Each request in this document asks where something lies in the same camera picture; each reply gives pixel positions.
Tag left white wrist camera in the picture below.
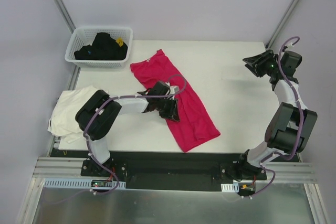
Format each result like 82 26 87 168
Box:
170 86 180 95

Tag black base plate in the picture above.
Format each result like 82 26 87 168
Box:
80 150 274 190

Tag right aluminium frame post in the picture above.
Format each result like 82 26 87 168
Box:
265 0 301 49

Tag pink t shirt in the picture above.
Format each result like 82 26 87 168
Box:
130 49 221 152

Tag aluminium frame post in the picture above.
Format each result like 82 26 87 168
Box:
39 0 78 36
265 0 301 49

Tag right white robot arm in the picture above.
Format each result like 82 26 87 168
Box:
233 50 318 180

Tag left aluminium frame post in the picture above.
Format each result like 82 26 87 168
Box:
39 0 78 36

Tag white t shirt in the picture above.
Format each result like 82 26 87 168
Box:
48 86 98 143

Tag white cable duct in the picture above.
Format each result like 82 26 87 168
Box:
44 178 126 190
220 183 239 193

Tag white plastic laundry basket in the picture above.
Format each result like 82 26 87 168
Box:
65 25 133 69

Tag left white cable duct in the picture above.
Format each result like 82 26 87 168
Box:
44 178 126 190

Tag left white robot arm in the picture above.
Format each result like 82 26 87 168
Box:
75 81 184 176

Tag right white cable duct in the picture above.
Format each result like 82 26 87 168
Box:
220 183 239 193

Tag black t shirt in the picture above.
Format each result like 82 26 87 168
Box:
74 33 128 61

